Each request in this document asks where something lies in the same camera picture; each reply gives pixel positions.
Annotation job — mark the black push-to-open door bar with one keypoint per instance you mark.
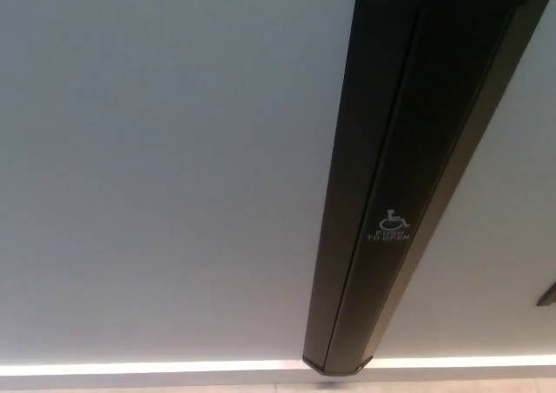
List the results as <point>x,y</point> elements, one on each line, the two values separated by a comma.
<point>391,149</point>

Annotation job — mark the white baseboard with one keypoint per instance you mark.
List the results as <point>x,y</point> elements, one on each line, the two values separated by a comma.
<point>174,377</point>

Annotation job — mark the white LED light strip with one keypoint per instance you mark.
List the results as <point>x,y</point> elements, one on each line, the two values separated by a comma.
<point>174,361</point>

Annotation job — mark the dark wall-mounted fixture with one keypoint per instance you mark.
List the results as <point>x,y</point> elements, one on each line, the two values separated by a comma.
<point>548,296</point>

